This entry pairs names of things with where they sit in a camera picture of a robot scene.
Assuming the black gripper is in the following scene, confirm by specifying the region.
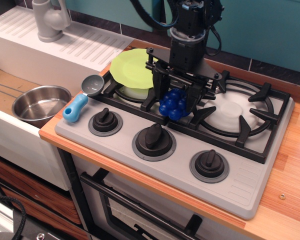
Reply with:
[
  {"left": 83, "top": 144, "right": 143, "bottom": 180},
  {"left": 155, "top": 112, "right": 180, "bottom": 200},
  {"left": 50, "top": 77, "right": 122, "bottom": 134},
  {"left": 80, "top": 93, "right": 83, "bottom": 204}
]
[{"left": 146, "top": 37, "right": 220, "bottom": 113}]

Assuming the blue toy blueberry cluster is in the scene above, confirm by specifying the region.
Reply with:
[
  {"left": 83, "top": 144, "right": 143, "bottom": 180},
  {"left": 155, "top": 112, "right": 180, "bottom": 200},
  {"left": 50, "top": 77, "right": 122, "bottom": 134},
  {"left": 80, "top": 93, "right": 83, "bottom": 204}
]
[{"left": 158, "top": 88, "right": 190, "bottom": 121}]

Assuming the grey spoon with blue handle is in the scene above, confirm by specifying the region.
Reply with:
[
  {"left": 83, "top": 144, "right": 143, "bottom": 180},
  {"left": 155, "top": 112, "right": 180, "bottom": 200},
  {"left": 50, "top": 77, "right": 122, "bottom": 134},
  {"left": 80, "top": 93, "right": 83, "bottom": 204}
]
[{"left": 62, "top": 75, "right": 105, "bottom": 123}]

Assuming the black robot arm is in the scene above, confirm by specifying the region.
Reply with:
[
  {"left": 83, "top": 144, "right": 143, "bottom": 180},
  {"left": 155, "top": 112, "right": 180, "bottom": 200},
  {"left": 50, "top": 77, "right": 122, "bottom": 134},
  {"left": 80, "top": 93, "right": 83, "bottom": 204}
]
[{"left": 131, "top": 0, "right": 225, "bottom": 113}]

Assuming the light green plate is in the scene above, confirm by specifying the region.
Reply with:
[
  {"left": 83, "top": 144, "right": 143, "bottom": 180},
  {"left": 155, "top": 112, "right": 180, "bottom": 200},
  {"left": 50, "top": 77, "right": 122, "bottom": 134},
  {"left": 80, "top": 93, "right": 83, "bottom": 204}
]
[{"left": 109, "top": 48, "right": 154, "bottom": 89}]

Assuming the stainless steel pot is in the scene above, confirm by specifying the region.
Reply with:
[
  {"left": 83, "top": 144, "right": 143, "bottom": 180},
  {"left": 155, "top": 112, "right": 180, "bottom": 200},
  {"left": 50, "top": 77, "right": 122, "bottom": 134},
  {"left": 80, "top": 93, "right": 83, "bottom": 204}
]
[{"left": 0, "top": 84, "right": 72, "bottom": 129}]

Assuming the black left burner grate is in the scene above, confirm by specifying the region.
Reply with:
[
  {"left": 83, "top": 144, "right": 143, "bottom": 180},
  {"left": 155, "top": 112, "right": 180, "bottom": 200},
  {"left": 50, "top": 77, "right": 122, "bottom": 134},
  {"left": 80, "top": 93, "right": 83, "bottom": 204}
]
[{"left": 92, "top": 57, "right": 191, "bottom": 126}]

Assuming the black burner grate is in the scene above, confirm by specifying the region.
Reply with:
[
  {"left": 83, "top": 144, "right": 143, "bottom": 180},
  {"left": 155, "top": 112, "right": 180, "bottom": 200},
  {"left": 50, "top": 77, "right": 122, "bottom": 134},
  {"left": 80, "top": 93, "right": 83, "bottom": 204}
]
[
  {"left": 166, "top": 76, "right": 294, "bottom": 166},
  {"left": 92, "top": 57, "right": 191, "bottom": 126}
]

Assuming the white left burner cap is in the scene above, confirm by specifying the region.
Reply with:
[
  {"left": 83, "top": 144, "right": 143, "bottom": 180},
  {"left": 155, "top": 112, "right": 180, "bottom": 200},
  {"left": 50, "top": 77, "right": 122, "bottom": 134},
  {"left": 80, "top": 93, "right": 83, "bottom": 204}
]
[{"left": 114, "top": 79, "right": 181, "bottom": 102}]

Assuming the white burner cap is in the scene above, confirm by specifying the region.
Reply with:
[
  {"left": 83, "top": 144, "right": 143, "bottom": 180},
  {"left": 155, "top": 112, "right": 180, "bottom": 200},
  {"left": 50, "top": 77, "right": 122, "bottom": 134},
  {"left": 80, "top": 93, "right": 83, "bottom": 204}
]
[
  {"left": 114, "top": 79, "right": 181, "bottom": 102},
  {"left": 204, "top": 91, "right": 267, "bottom": 133}
]

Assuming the white right burner cap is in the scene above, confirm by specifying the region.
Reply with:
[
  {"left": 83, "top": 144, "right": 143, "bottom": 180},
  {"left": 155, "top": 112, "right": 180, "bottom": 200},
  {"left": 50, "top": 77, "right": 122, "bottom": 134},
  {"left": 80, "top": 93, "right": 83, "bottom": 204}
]
[{"left": 204, "top": 91, "right": 267, "bottom": 133}]

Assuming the black middle stove knob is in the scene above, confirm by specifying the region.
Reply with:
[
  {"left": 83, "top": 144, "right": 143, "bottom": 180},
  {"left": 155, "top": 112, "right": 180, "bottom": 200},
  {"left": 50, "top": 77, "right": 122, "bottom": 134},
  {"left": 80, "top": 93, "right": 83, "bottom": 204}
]
[{"left": 132, "top": 123, "right": 177, "bottom": 162}]

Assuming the black stove knob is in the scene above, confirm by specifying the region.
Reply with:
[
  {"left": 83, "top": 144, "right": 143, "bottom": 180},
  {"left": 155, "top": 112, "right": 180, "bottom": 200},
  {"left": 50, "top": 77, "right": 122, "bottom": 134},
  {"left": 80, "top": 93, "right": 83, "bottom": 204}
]
[
  {"left": 88, "top": 107, "right": 123, "bottom": 137},
  {"left": 189, "top": 149, "right": 230, "bottom": 184},
  {"left": 132, "top": 123, "right": 177, "bottom": 162}
]

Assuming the black left stove knob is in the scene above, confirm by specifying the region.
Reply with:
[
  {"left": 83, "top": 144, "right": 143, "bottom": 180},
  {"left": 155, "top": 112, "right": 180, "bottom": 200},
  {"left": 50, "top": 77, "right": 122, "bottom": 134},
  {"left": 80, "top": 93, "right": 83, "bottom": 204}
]
[{"left": 88, "top": 107, "right": 123, "bottom": 137}]

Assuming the black right stove knob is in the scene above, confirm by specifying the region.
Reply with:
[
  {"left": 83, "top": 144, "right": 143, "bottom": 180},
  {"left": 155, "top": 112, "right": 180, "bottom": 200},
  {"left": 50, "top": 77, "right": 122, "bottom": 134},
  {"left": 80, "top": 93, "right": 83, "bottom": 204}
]
[{"left": 189, "top": 149, "right": 230, "bottom": 184}]

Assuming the black right burner grate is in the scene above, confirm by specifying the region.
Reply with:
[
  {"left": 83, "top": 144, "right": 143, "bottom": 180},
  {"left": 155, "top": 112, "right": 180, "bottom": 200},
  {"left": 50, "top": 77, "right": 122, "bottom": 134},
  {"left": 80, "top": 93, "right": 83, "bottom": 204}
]
[{"left": 166, "top": 76, "right": 294, "bottom": 166}]

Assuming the grey toy stove top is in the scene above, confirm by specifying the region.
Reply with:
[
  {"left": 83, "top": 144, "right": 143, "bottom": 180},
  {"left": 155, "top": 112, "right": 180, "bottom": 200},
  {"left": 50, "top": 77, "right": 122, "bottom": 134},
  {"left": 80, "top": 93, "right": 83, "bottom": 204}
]
[{"left": 55, "top": 71, "right": 295, "bottom": 219}]

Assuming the grey toy faucet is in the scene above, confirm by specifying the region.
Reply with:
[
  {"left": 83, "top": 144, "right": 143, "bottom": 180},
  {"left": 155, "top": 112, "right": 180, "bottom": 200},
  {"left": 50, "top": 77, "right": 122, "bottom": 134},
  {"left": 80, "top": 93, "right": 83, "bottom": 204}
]
[{"left": 32, "top": 0, "right": 71, "bottom": 43}]

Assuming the toy oven door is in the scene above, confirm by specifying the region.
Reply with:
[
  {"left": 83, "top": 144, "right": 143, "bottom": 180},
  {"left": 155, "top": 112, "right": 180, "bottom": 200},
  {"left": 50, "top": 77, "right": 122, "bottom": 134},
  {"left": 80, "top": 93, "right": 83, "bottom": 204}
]
[{"left": 73, "top": 156, "right": 247, "bottom": 240}]

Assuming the wooden drawer front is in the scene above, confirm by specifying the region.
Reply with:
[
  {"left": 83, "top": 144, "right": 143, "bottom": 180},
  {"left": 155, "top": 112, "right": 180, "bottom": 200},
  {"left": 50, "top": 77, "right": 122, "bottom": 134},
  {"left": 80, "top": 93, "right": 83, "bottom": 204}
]
[{"left": 0, "top": 157, "right": 88, "bottom": 240}]

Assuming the black oven door handle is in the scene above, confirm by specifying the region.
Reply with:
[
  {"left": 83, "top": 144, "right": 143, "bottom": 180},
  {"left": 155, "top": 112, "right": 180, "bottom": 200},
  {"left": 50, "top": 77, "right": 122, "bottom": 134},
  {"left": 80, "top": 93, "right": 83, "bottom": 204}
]
[{"left": 79, "top": 169, "right": 203, "bottom": 240}]

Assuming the black braided cable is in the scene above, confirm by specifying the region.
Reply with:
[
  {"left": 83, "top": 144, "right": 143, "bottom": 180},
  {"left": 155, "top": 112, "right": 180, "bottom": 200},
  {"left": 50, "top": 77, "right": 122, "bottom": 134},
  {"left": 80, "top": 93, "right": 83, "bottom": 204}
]
[{"left": 0, "top": 195, "right": 29, "bottom": 240}]

